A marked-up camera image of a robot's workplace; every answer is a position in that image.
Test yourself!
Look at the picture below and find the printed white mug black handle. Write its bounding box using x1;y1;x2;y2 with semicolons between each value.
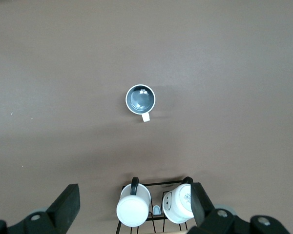
162;176;196;224

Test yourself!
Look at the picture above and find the black wire mug rack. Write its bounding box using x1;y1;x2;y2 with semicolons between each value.
115;180;189;234

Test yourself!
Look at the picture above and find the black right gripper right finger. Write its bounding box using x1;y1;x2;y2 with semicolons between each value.
188;182;292;234

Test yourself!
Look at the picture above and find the white cup with grey inside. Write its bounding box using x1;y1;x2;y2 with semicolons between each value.
125;84;156;122

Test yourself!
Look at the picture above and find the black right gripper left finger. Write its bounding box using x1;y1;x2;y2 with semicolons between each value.
0;184;81;234

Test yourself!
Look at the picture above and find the plain white mug black handle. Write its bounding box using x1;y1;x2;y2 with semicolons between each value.
116;176;152;228

